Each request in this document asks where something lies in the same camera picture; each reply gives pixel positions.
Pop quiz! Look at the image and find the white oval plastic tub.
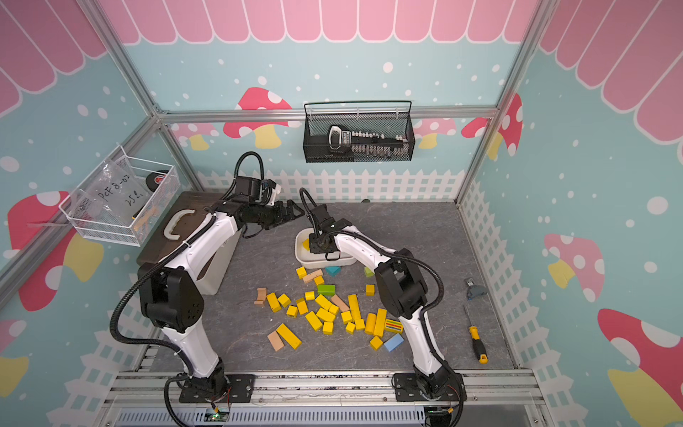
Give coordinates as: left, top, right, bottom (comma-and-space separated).
295, 228, 357, 270

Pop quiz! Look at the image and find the black tape roll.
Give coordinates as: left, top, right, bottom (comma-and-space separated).
145, 170, 168, 192

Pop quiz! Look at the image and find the grey blue clamp tool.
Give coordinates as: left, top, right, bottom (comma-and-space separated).
465, 278, 488, 301

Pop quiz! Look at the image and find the brown lidded storage box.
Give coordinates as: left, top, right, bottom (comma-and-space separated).
136, 191, 241, 295

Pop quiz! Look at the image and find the green rectangular block centre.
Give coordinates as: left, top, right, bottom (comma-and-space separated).
317, 284, 336, 297

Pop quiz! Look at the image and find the tan wooden block bottom left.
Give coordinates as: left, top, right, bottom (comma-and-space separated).
268, 331, 285, 352

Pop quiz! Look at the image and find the light blue block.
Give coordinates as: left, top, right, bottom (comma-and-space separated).
383, 334, 404, 352

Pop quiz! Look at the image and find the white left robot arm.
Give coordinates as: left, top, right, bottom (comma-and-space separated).
110, 174, 304, 401

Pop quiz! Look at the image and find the long yellow block bottom left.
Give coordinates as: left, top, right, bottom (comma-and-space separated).
276, 324, 302, 350

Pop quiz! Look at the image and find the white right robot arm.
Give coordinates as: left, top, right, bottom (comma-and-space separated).
299, 188, 466, 402

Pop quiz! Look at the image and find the rainbow striped block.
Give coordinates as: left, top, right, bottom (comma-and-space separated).
384, 318, 404, 334

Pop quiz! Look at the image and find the clear wire wall basket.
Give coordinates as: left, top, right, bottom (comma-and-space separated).
59, 146, 181, 247

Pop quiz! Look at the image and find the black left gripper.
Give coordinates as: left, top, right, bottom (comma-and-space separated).
249, 199, 304, 230

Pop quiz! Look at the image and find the teal triangular block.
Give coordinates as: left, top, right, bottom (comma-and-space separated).
325, 266, 341, 277

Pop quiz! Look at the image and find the brown small block left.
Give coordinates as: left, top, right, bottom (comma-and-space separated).
254, 288, 267, 307

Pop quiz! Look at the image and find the yellow black screwdriver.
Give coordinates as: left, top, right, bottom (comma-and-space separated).
464, 305, 489, 365

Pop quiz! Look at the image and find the long yellow block upright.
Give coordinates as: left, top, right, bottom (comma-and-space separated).
373, 309, 388, 338

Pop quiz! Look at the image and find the black wire mesh basket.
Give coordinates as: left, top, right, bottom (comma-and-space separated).
302, 100, 415, 163

